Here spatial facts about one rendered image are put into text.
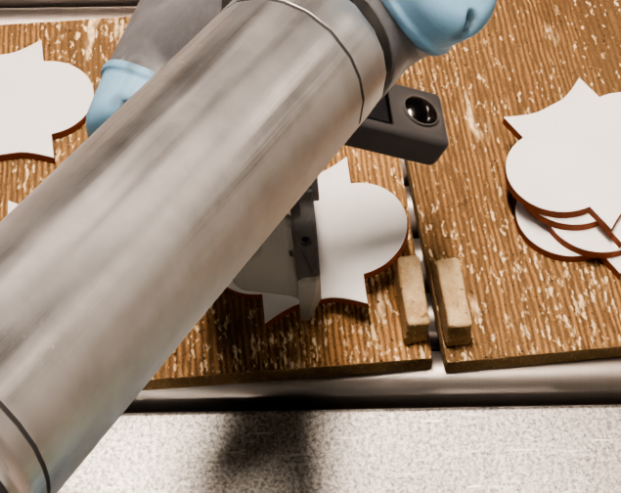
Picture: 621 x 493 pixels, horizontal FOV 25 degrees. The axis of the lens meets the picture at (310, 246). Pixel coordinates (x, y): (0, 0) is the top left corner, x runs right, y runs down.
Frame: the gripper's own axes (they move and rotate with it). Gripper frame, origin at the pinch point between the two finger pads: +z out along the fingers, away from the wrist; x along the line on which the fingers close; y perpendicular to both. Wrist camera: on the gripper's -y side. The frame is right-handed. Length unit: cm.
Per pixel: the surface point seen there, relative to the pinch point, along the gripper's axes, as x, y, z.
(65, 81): -17.9, 17.5, -0.1
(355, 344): 8.1, -2.5, 1.2
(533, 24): -21.2, -20.7, 2.5
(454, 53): -18.7, -13.7, 2.2
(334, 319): 5.8, -1.3, 1.2
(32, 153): -10.8, 20.0, -0.3
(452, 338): 8.9, -9.2, 0.4
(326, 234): 0.2, -1.4, -1.3
